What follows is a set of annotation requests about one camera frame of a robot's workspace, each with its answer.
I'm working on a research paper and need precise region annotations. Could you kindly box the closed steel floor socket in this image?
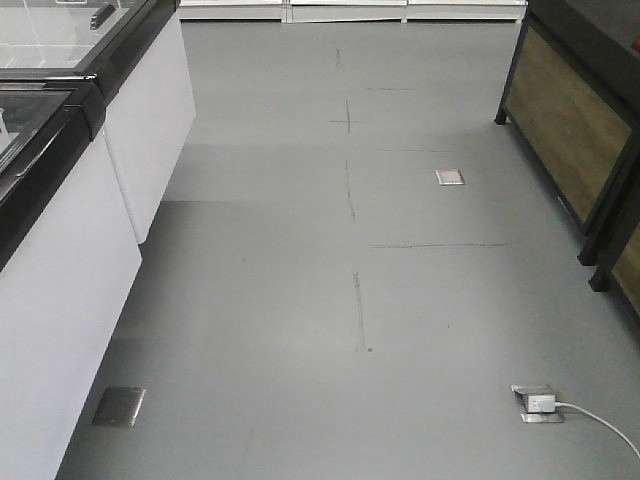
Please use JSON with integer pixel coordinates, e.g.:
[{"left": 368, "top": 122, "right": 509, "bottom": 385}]
[{"left": 435, "top": 168, "right": 465, "bottom": 186}]

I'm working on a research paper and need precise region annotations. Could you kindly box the white store shelving unit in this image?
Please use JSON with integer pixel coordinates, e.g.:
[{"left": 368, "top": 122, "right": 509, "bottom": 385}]
[{"left": 178, "top": 0, "right": 527, "bottom": 24}]

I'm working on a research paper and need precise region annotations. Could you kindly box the near white chest freezer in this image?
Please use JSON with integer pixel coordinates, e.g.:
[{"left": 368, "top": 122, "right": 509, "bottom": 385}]
[{"left": 1, "top": 82, "right": 141, "bottom": 479}]

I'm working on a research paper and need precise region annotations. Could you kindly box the white chest freezer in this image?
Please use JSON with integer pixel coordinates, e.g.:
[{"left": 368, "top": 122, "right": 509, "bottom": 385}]
[
  {"left": 1, "top": 1, "right": 196, "bottom": 243},
  {"left": 1, "top": 82, "right": 141, "bottom": 479}
]

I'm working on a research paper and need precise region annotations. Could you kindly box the open floor socket box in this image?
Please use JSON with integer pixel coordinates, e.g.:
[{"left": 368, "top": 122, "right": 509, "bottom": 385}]
[{"left": 511, "top": 384, "right": 564, "bottom": 424}]

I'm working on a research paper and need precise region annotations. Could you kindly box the dark steel floor plate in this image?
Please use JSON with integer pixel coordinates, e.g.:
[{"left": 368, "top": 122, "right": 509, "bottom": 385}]
[{"left": 92, "top": 386, "right": 146, "bottom": 428}]

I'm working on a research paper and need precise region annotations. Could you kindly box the far white chest freezer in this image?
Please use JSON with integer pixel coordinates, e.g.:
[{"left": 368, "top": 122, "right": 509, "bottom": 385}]
[{"left": 1, "top": 1, "right": 196, "bottom": 243}]

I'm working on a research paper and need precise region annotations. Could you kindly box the white power adapter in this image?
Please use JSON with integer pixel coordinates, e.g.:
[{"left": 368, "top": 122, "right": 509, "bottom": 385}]
[{"left": 523, "top": 393, "right": 556, "bottom": 414}]

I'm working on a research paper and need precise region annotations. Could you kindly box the wooden panel display stand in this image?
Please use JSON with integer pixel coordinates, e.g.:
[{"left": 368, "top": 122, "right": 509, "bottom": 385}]
[{"left": 495, "top": 1, "right": 639, "bottom": 265}]

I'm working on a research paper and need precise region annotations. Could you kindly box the white power cable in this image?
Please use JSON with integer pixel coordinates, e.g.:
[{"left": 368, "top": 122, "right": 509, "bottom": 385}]
[{"left": 553, "top": 400, "right": 640, "bottom": 465}]

